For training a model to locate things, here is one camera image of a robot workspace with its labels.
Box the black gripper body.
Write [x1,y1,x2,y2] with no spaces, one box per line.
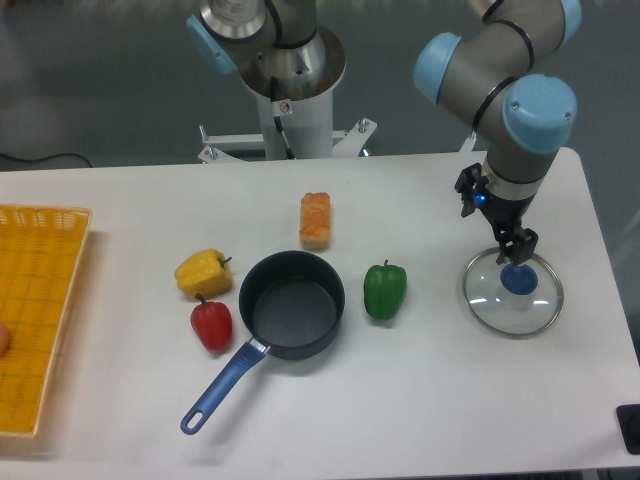
[478,189,534,243]

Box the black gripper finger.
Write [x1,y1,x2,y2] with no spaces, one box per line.
[510,228,538,265]
[496,230,514,265]

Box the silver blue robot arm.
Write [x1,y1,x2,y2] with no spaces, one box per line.
[186,1,582,265]

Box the glass pot lid blue knob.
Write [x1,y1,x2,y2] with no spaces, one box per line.
[461,248,564,339]

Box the green bell pepper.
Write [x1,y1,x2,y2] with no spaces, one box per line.
[363,260,408,321]

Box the orange bread loaf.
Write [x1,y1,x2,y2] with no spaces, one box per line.
[299,192,331,251]

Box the black device table edge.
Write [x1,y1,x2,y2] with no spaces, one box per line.
[616,404,640,455]

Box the yellow bell pepper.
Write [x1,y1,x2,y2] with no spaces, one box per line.
[174,249,232,298]

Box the red bell pepper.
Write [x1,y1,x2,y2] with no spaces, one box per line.
[190,294,233,352]

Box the yellow woven basket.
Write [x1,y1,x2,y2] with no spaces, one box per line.
[1,204,92,438]

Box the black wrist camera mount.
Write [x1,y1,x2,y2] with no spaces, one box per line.
[454,163,486,218]

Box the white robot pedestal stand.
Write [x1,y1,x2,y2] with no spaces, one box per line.
[197,49,379,164]

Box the dark saucepan blue handle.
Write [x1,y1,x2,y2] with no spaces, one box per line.
[180,250,345,435]

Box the black cable on floor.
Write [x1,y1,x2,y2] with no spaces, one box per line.
[0,151,94,168]

